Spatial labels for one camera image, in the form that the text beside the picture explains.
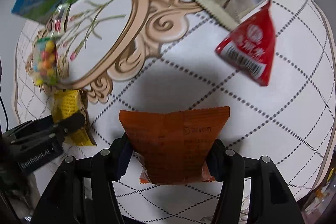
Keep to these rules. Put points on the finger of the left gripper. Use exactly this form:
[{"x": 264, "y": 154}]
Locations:
[{"x": 71, "y": 124}]

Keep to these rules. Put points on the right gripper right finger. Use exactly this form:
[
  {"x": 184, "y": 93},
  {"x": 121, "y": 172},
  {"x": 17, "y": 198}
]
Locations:
[{"x": 271, "y": 200}]

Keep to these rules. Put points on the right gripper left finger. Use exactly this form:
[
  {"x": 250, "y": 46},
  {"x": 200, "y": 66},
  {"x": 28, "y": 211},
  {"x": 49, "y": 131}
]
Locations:
[{"x": 81, "y": 190}]

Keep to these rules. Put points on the yellow snack packet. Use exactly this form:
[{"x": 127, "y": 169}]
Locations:
[{"x": 67, "y": 103}]

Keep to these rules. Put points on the colourful candy bag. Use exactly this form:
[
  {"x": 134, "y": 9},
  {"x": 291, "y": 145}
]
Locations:
[{"x": 44, "y": 49}]

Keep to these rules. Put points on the orange snack packet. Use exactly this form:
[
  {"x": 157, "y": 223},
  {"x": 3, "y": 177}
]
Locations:
[{"x": 173, "y": 147}]

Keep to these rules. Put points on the red triangular snack packet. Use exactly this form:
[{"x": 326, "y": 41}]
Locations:
[{"x": 250, "y": 47}]

